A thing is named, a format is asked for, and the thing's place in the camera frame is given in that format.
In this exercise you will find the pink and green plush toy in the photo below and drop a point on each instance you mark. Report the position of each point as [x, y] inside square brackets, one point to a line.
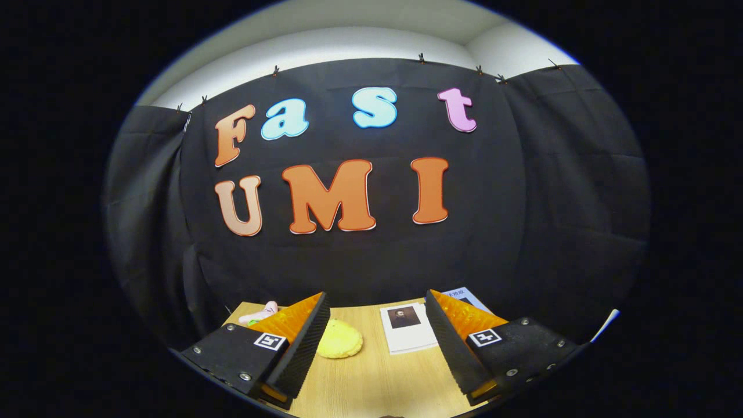
[261, 313]

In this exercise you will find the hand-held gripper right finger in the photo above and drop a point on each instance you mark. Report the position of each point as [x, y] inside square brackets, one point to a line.
[450, 354]

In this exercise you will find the white book with portrait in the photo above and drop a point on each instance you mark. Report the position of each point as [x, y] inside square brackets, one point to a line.
[406, 339]

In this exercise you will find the yellow round plush toy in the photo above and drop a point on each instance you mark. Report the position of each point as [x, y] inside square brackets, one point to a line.
[342, 342]

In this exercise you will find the row of small cloth clips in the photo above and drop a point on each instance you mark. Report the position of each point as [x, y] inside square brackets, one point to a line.
[421, 58]

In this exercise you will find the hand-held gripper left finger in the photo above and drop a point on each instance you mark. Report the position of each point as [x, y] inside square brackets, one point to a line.
[305, 354]

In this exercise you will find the blue cover book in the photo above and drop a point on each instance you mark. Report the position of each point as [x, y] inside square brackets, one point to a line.
[467, 297]

